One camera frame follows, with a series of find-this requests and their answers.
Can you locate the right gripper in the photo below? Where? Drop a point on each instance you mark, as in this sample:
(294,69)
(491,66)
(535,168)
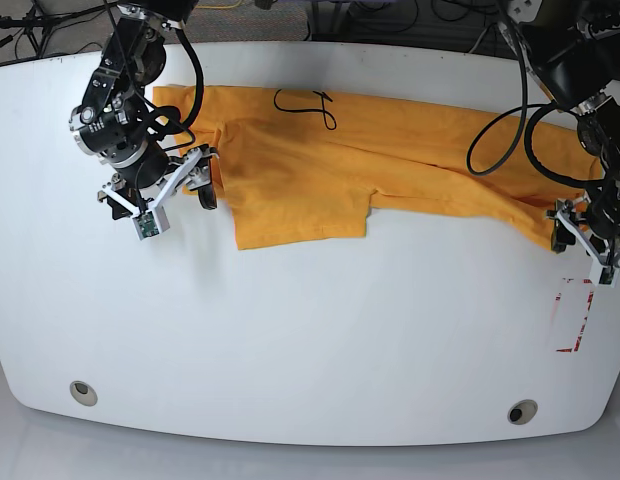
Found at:
(157,177)

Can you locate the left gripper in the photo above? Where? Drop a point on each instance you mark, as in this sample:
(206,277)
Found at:
(581,222)

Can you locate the orange T-shirt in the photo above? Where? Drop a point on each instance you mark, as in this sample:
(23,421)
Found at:
(296,166)

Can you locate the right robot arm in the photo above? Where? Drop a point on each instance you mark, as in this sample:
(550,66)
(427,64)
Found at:
(152,150)

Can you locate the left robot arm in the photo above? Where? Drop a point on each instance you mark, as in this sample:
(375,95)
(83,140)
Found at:
(571,49)

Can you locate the red tape rectangle marking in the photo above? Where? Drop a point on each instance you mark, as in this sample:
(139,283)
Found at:
(570,314)

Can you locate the right grey table grommet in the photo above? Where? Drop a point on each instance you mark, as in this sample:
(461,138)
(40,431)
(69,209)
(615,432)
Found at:
(522,412)

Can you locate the grey table grommet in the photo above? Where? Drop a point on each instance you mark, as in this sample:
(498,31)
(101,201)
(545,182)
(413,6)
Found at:
(83,393)
(522,412)

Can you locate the left grey table grommet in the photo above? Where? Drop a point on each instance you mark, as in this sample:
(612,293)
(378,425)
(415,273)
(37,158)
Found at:
(83,393)

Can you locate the black tripod stand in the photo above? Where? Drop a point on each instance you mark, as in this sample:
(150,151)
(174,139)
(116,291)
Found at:
(37,25)

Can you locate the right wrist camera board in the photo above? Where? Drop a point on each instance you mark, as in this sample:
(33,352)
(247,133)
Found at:
(151,223)

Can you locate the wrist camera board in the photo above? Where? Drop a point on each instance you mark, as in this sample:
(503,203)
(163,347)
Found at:
(608,277)
(151,223)

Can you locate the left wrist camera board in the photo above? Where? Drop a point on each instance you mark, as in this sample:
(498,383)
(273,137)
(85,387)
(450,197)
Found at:
(608,277)

